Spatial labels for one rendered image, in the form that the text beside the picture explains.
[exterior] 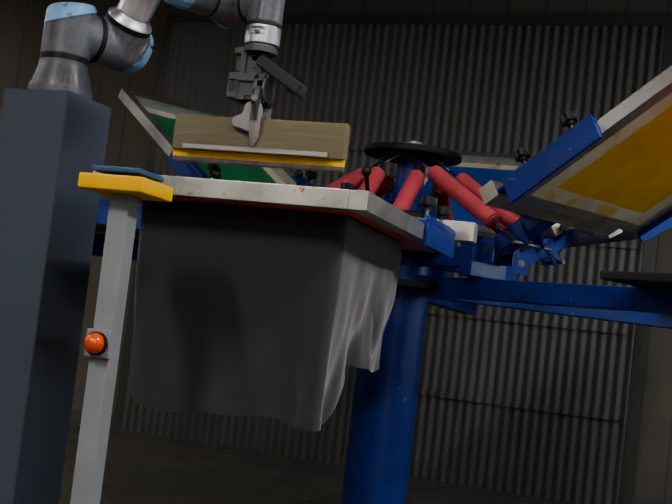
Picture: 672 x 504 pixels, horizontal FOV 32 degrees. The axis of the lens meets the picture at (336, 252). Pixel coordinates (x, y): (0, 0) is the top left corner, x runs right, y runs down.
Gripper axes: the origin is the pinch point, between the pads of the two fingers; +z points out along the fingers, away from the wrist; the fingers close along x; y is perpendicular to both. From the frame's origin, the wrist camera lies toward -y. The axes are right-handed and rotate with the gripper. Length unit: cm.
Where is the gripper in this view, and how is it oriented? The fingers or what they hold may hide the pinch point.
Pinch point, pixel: (258, 142)
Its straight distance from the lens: 243.9
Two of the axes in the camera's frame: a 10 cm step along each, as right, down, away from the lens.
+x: -2.9, -1.0, -9.5
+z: -1.2, 9.9, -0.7
